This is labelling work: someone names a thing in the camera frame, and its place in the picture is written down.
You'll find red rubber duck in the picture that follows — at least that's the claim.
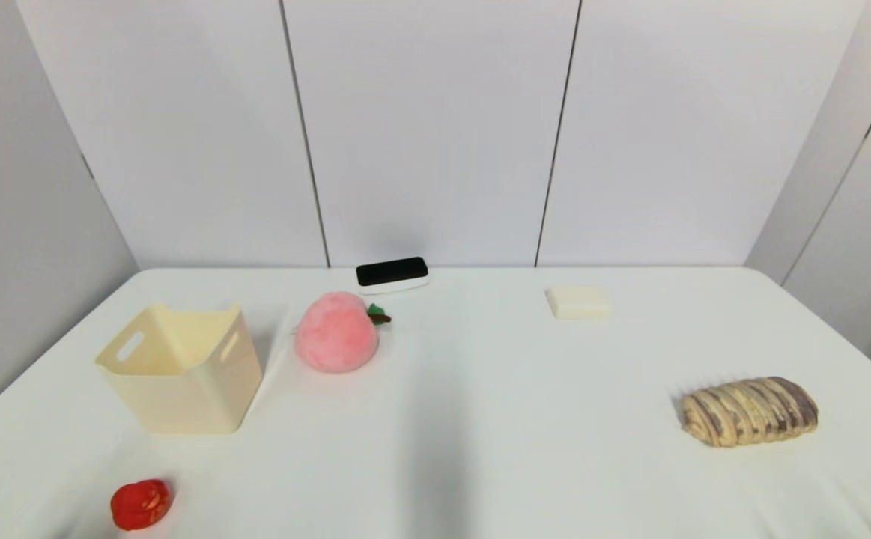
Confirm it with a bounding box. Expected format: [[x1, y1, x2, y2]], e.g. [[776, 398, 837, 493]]
[[109, 478, 174, 532]]

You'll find black device on white base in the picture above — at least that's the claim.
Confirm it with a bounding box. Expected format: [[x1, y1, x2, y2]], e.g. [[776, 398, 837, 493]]
[[356, 257, 430, 295]]

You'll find pink plush peach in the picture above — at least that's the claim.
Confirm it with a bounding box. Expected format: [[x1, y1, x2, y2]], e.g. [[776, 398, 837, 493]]
[[292, 291, 392, 374]]

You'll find cream rectangular block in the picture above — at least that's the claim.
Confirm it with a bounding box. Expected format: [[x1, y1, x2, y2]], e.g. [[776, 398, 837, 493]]
[[545, 284, 612, 321]]

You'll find striped brown bread loaf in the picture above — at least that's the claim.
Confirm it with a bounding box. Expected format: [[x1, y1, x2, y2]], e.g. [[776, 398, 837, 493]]
[[680, 376, 819, 448]]

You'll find cream plastic basket with handles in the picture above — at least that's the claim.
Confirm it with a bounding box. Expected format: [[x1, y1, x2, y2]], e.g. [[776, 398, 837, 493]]
[[94, 302, 264, 436]]

